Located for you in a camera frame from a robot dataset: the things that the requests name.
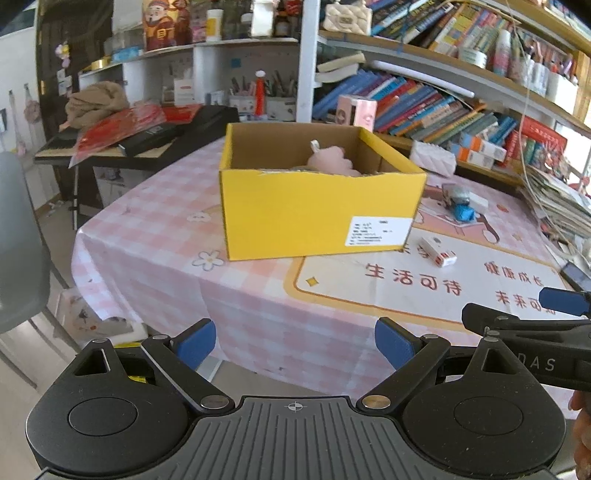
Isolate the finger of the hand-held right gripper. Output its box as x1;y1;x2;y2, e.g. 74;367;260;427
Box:
462;302;591;339
539;286;591;319

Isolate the black electronic keyboard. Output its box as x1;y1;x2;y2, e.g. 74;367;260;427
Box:
34;105;238;162

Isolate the white tissue pack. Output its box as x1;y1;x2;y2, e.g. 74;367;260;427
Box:
410;141;458;177

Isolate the pink pig plush toy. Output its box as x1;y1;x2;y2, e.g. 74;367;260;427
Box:
295;140;363;177

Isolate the white bookshelf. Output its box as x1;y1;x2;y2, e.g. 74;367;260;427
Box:
295;0;591;185

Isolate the pink checked printed tablecloth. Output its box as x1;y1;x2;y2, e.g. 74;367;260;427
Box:
71;134;591;398

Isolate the yellow cardboard box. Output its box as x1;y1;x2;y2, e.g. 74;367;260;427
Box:
218;122;428;261

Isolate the row of upright books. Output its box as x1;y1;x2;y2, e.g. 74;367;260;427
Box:
369;0;513;51

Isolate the grey chair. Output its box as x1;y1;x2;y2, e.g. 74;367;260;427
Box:
0;152;81;388

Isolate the white pen container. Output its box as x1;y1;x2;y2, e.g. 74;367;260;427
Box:
545;69;580;116

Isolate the red and white bottle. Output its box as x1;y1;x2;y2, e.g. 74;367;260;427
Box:
254;69;269;116

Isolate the cream notebook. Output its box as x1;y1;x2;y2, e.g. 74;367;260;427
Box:
316;52;365;84

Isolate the grey crumpled wrapper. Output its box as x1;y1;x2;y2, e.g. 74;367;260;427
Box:
441;183;472;204

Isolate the red plastic bag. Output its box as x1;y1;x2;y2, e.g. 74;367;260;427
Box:
69;104;204;169

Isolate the pink small box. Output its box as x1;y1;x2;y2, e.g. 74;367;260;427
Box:
336;95;378;132

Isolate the person's right hand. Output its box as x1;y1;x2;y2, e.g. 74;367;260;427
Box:
569;390;591;480

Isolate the small white and red box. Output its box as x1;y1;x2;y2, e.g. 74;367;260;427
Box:
419;235;458;267

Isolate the white side shelf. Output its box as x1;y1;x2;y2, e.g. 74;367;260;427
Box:
78;37;301;121

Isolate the white cable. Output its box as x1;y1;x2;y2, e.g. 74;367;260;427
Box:
505;0;591;259

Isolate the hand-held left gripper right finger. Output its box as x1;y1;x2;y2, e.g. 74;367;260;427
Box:
358;318;548;411

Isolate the row of leaning books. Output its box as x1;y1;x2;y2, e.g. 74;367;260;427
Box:
311;69;518;153

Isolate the cream quilted handbag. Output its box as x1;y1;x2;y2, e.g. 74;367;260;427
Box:
324;2;372;34

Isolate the brown cloth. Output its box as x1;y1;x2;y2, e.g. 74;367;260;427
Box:
65;80;130;127

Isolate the white pen holder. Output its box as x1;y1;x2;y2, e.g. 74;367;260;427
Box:
228;69;298;121

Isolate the orange and white box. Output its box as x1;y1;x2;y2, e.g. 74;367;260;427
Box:
459;133;507;161
450;145;495;168

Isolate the red boxed book set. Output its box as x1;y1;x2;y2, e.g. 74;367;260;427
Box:
519;115;568;161

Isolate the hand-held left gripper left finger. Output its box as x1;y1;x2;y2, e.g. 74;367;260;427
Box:
53;318;234;414

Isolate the stack of notebooks and papers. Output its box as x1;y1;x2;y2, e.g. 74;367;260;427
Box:
519;164;591;245

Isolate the white carton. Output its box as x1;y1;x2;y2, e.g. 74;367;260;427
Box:
252;0;278;38

